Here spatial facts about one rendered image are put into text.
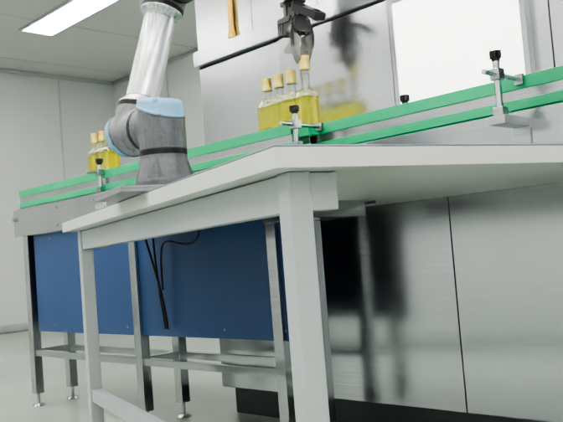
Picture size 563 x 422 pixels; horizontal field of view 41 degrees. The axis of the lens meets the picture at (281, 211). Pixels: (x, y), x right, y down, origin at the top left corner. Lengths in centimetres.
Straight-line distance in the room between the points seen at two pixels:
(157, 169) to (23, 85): 676
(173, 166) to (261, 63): 100
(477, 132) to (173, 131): 74
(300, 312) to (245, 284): 121
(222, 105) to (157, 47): 87
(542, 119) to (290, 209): 84
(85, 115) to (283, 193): 769
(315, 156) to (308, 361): 31
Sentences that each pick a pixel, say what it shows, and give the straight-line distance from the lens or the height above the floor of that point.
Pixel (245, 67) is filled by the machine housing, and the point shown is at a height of 128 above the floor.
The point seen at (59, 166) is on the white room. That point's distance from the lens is 853.
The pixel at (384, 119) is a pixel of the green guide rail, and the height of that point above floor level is 93.
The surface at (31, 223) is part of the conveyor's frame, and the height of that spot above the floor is 81.
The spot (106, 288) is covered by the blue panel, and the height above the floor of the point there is 51.
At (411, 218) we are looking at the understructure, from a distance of 227.
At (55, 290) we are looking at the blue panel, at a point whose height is 50.
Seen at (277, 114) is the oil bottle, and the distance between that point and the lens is 239.
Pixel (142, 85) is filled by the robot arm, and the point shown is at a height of 105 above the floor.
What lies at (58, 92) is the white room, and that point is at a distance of 870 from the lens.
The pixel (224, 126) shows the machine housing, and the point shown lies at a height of 108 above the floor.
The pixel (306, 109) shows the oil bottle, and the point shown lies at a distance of 231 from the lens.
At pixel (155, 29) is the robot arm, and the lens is 207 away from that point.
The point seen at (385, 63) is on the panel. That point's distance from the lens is 232.
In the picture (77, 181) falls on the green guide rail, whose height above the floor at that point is 95.
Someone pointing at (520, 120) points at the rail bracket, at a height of 85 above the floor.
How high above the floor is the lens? 59
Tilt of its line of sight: 3 degrees up
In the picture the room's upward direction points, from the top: 4 degrees counter-clockwise
